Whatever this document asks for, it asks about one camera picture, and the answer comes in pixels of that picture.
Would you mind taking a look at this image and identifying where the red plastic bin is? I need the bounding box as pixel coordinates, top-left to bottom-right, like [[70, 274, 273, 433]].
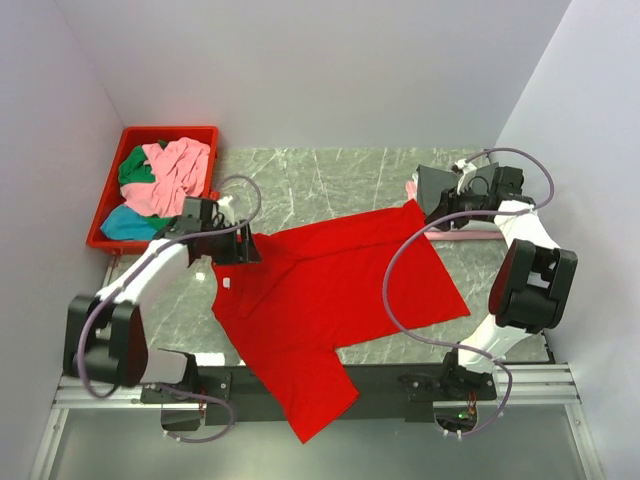
[[86, 125, 219, 255]]

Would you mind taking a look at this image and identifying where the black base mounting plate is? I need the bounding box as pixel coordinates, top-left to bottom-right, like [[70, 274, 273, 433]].
[[141, 353, 497, 442]]

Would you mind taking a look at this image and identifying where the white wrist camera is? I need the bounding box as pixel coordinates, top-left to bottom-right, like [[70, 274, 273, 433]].
[[451, 159, 477, 194], [212, 196, 239, 228]]

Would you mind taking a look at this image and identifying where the crumpled pink t-shirt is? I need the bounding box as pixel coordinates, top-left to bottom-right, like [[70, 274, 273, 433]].
[[118, 137, 210, 218]]

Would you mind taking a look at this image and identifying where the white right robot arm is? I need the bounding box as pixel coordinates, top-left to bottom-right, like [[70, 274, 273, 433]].
[[415, 162, 578, 399]]

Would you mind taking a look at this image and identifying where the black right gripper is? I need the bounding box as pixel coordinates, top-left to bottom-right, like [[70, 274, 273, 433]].
[[424, 182, 490, 232]]

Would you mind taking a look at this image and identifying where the crumpled teal t-shirt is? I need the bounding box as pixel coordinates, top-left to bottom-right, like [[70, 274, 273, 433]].
[[100, 204, 166, 242]]

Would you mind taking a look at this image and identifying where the folded pink t-shirt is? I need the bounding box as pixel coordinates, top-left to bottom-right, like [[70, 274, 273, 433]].
[[405, 180, 503, 241]]

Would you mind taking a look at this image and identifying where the folded dark grey t-shirt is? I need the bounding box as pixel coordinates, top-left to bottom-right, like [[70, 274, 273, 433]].
[[416, 164, 497, 220]]

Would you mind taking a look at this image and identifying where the crumpled green t-shirt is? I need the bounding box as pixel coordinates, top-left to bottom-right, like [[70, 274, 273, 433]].
[[118, 140, 177, 218]]

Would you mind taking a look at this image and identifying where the red t-shirt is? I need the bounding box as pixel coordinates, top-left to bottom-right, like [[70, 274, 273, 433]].
[[210, 198, 471, 445]]

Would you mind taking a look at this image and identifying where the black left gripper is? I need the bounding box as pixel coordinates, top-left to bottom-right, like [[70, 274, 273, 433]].
[[202, 219, 262, 266]]

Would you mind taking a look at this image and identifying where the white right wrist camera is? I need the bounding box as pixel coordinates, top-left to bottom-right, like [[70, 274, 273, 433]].
[[451, 159, 477, 194]]

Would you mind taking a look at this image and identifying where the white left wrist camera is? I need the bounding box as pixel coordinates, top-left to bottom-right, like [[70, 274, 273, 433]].
[[212, 196, 239, 228]]

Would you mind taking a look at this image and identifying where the aluminium frame rail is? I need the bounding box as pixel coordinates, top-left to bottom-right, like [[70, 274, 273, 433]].
[[53, 363, 582, 411]]

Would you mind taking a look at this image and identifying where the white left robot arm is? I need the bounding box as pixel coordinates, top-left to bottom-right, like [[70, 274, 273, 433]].
[[62, 196, 261, 402]]

